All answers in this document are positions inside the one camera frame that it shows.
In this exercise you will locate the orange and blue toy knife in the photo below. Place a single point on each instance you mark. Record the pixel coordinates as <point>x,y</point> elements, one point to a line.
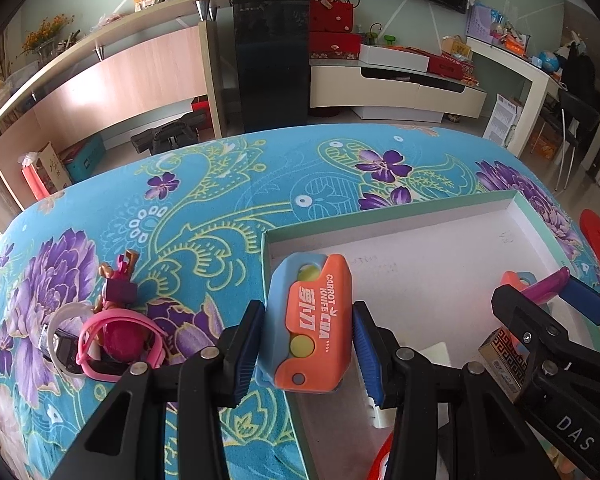
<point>320,320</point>

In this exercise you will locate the white flat box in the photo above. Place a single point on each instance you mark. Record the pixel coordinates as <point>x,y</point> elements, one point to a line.
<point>392,57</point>

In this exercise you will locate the pink toy wristwatch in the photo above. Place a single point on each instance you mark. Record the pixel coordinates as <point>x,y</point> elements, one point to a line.
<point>122,342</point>

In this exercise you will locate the white printed carton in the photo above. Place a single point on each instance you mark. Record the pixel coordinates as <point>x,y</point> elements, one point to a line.
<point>502,120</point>

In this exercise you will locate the red gift box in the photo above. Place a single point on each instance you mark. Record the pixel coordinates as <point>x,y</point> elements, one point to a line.
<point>332,45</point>

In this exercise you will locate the wooden sideboard shelf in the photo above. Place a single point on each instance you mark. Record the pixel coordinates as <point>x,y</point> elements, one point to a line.
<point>105,90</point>

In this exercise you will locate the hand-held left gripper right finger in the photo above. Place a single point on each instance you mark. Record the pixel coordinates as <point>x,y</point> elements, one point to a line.
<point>367,355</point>

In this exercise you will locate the white desk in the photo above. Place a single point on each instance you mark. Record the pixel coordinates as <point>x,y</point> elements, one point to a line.
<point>532,85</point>

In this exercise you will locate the red handbag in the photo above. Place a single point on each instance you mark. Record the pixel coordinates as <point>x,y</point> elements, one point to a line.
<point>330,10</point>

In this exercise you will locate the black chair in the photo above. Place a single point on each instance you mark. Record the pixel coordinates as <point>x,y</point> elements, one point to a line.
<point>580,105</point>

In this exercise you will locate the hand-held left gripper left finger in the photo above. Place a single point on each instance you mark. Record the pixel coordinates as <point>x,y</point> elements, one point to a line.
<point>247,355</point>

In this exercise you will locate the purple toy figurine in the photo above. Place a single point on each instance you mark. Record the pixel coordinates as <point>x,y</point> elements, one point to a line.
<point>120,285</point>

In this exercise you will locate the black floor exercise device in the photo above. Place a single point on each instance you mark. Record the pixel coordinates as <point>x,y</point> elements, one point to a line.
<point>170,135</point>

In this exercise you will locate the blue globe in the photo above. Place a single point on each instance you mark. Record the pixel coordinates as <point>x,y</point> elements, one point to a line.
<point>550,61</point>

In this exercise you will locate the white block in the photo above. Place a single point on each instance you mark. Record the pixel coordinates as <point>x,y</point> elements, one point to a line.
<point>435,355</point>

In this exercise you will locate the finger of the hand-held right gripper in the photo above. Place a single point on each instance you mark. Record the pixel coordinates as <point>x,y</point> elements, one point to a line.
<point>530,325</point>
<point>587,302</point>

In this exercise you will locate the magenta lighter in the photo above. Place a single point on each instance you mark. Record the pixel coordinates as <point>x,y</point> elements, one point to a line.
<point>547,285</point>

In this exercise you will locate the cream television stand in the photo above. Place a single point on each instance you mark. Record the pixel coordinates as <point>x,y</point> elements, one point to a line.
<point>380,90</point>

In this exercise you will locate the yellow flowers in vase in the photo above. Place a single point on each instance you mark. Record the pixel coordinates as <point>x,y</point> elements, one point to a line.
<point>47,35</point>

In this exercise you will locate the black small box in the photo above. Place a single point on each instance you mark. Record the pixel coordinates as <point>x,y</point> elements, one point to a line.
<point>70,355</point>

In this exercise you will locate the gold patterned small box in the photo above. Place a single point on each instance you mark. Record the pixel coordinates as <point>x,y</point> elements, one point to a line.
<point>502,360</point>

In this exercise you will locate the desk calendar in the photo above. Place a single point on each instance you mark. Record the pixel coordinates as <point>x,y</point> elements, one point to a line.
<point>480,22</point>

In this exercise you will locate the orange carton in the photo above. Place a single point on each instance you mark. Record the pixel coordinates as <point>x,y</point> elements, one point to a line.
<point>545,145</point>

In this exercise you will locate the white shallow cardboard box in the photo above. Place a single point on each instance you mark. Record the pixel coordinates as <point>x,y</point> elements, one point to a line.
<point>430,280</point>

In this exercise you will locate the peach and blue small toy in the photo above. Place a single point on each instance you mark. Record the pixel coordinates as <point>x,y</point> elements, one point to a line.
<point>512,278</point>

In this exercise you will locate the blue floral blanket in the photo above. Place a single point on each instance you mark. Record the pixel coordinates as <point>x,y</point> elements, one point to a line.
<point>205,220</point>

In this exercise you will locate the red patterned flat boxes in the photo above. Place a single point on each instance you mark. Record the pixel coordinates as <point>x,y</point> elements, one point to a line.
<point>452,66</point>

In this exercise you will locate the yellow carton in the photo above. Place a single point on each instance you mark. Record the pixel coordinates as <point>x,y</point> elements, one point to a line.
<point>457,49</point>

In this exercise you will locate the black cabinet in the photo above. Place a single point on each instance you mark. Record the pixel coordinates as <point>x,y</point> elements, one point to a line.
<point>270,60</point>

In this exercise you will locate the white toy watch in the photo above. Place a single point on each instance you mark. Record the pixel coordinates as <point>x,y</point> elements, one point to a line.
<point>55,322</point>

